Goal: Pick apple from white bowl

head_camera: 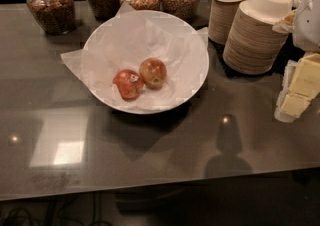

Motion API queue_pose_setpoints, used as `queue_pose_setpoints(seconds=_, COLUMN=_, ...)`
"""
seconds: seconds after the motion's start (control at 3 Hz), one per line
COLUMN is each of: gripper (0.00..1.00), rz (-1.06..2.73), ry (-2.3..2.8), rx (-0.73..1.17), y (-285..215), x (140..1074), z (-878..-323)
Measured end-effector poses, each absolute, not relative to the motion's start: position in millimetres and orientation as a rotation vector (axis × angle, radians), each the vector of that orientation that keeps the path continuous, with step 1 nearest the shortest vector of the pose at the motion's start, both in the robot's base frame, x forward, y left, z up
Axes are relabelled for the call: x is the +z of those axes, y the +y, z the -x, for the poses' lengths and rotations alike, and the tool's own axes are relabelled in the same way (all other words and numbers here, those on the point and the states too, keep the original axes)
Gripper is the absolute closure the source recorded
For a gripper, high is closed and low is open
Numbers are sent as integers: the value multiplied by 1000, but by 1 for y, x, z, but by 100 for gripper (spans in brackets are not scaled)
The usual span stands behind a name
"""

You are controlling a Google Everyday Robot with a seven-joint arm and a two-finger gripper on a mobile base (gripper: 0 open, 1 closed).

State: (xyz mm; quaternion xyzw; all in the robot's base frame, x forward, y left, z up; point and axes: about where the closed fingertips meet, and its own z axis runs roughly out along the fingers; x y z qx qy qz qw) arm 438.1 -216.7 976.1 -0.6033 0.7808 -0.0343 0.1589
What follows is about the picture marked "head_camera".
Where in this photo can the white bowl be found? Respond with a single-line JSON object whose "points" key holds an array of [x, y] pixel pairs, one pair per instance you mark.
{"points": [[200, 70]]}

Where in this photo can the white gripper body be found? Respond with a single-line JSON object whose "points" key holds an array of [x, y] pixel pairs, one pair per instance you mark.
{"points": [[308, 28]]}

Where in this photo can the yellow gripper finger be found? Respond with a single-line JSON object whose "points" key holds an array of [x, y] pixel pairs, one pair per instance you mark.
{"points": [[300, 86]]}

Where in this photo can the left glass cereal jar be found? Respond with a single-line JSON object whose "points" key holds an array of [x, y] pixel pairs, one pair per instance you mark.
{"points": [[55, 17]]}

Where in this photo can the red apple with sticker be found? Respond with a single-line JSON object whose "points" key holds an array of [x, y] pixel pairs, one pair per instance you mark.
{"points": [[129, 84]]}

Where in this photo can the red-green apple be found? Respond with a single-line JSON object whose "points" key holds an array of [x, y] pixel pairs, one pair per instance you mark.
{"points": [[153, 72]]}

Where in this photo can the white paper liner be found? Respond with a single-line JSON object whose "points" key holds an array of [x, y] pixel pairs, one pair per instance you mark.
{"points": [[140, 40]]}

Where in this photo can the front stack of paper bowls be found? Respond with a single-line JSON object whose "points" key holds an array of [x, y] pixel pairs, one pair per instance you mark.
{"points": [[252, 45]]}

